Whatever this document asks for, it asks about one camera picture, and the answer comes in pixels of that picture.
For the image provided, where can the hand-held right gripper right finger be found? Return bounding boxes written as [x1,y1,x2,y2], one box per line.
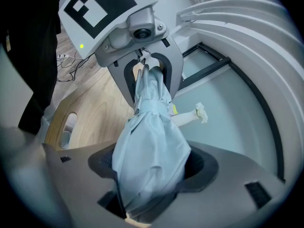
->
[140,140,287,228]

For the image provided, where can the wooden table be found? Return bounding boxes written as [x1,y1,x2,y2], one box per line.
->
[44,66,152,225]

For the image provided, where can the white flower bunch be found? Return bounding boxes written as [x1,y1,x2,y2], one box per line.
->
[195,102,209,124]

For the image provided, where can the frosted glass panel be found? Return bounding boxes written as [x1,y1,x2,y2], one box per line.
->
[172,64,285,184]

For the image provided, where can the light blue umbrella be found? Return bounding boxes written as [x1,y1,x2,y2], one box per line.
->
[111,64,192,223]

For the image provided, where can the black power cable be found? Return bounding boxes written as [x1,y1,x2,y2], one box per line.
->
[57,50,95,83]

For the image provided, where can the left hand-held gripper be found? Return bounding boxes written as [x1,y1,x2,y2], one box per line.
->
[57,0,170,108]

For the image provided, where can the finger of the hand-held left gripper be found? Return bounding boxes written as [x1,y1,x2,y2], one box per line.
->
[144,38,184,100]

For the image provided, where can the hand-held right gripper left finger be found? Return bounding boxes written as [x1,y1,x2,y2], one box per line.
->
[42,143,135,228]

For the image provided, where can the white pipe run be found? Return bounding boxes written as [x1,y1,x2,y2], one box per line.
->
[175,0,304,180]

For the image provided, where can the black framed window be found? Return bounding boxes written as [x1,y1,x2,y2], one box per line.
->
[180,41,231,86]

